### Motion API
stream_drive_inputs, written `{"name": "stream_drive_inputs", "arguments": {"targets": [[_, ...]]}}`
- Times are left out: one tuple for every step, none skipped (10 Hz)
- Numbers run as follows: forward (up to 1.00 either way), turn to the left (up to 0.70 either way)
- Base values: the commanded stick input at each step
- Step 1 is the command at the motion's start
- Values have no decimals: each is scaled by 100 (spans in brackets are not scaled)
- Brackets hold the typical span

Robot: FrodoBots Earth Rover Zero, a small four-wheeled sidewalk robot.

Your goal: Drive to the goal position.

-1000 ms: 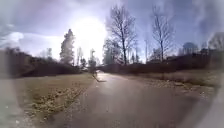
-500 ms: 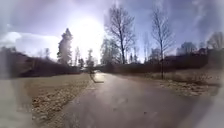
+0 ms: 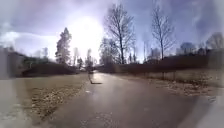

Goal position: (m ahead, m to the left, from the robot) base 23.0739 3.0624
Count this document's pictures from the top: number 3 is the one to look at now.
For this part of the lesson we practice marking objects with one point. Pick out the broad bare tree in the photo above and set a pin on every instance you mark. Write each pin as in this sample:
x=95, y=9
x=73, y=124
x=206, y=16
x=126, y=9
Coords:
x=120, y=30

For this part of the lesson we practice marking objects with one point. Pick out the grey asphalt path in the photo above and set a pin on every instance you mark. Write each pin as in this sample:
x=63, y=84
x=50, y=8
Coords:
x=126, y=103

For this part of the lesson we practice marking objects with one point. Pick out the tall conifer tree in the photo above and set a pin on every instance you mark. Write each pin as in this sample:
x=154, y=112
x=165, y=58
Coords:
x=63, y=43

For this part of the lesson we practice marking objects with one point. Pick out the long dark hedge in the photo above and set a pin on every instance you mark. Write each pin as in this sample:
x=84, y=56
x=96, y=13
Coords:
x=166, y=65

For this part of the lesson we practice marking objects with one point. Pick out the slender bare tree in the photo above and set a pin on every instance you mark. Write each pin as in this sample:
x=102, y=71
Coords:
x=162, y=30

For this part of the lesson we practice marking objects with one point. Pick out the dark hedge on bank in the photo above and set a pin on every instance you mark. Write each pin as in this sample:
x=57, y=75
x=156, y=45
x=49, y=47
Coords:
x=46, y=69

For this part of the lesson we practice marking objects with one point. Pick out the grass verge with dry leaves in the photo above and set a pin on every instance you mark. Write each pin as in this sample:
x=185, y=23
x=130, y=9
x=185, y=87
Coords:
x=186, y=80
x=50, y=90

